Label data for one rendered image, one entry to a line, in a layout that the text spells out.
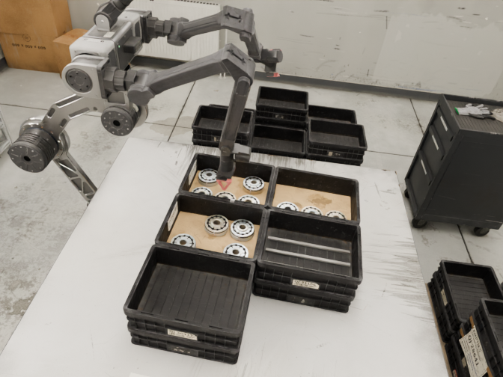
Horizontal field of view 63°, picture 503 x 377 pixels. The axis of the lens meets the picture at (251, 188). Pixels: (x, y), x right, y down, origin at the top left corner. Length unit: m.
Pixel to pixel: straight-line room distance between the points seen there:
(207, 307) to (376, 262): 0.83
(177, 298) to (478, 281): 1.83
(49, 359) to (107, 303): 0.27
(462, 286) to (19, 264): 2.66
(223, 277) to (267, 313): 0.24
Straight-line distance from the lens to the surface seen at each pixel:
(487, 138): 2.85
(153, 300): 1.58
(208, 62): 1.34
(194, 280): 1.62
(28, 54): 5.05
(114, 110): 1.86
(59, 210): 3.21
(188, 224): 1.81
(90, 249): 1.95
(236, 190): 1.97
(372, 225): 2.15
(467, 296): 2.67
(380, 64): 4.80
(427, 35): 4.77
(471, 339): 2.31
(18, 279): 2.88
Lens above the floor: 2.15
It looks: 41 degrees down
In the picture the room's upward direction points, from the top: 6 degrees clockwise
